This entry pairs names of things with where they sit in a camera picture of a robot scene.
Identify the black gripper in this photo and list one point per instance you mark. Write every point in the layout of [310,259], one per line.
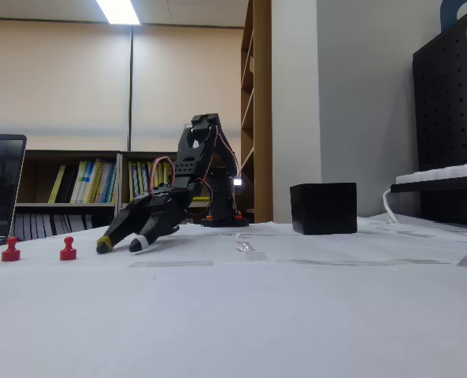
[142,217]

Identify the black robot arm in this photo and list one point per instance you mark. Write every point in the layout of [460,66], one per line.
[219,193]

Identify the black open box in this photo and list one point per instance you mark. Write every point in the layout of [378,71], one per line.
[323,208]

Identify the yellow binder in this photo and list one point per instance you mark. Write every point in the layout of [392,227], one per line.
[167,173]
[156,173]
[132,177]
[142,177]
[161,173]
[150,173]

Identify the yellow white book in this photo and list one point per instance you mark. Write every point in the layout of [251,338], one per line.
[77,189]
[87,185]

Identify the yellow flat folder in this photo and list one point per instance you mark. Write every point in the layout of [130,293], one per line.
[202,199]

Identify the low wooden bookshelf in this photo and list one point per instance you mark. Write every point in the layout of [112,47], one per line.
[71,154]
[138,156]

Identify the red pawn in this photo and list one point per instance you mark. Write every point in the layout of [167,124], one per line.
[67,254]
[10,255]

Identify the black book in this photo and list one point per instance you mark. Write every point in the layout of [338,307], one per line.
[67,189]

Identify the grey white binder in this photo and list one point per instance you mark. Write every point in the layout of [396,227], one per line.
[53,224]
[19,226]
[30,226]
[41,225]

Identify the yellow slim book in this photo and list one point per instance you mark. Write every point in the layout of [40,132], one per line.
[55,188]

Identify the white paper table cover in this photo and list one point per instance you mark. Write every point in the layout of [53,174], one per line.
[233,315]

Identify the beige roller blind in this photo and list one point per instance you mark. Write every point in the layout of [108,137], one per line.
[52,78]
[166,78]

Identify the tall wooden bookshelf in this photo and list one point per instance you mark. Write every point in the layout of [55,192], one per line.
[262,118]

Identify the ceiling light panel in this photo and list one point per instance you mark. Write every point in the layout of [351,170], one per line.
[119,12]

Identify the black shelf ledge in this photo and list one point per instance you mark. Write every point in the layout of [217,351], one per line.
[434,187]

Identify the white power strip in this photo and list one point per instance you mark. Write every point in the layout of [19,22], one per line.
[442,173]

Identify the black pegboard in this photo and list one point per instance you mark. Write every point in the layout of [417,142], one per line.
[449,118]

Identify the blue panel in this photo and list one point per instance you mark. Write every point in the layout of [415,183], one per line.
[447,12]

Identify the black window post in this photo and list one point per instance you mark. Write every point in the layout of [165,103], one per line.
[130,98]

